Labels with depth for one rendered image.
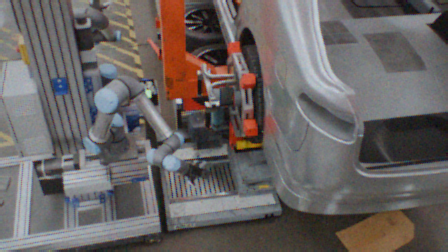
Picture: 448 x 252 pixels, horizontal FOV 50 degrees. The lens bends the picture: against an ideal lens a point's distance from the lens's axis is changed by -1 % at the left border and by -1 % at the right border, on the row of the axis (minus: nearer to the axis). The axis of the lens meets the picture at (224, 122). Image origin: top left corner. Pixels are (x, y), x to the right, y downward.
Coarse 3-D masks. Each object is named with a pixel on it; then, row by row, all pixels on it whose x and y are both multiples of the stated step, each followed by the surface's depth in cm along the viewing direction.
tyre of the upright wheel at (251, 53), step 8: (248, 48) 307; (256, 48) 307; (248, 56) 303; (256, 56) 299; (256, 64) 295; (256, 72) 292; (256, 80) 291; (256, 88) 292; (256, 96) 293; (256, 104) 296; (240, 112) 348; (256, 112) 298; (256, 120) 300; (256, 136) 306
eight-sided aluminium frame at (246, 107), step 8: (232, 56) 310; (240, 56) 309; (232, 64) 331; (240, 72) 296; (248, 72) 296; (240, 88) 297; (248, 88) 295; (248, 96) 297; (248, 104) 294; (232, 112) 344; (248, 112) 296; (232, 120) 338; (240, 120) 338; (240, 128) 333; (240, 136) 315
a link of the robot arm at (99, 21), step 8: (88, 16) 278; (96, 16) 280; (104, 16) 285; (96, 24) 282; (104, 24) 286; (104, 32) 300; (112, 32) 307; (120, 32) 322; (104, 40) 321; (112, 40) 319; (120, 40) 322
